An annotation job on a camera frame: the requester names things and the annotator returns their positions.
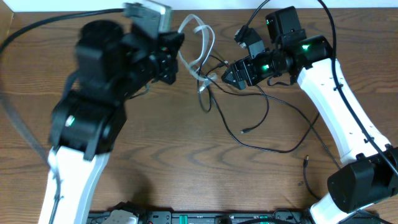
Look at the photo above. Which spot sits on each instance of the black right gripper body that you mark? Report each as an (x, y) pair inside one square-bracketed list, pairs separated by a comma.
[(266, 65)]

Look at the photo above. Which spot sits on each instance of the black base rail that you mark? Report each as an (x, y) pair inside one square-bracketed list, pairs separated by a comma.
[(164, 217)]

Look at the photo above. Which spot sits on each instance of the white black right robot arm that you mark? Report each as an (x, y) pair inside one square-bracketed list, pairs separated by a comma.
[(369, 171)]

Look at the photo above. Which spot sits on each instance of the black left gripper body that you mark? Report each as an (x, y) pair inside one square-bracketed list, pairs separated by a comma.
[(168, 58)]

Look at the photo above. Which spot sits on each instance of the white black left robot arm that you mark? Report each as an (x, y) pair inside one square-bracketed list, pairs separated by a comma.
[(112, 67)]

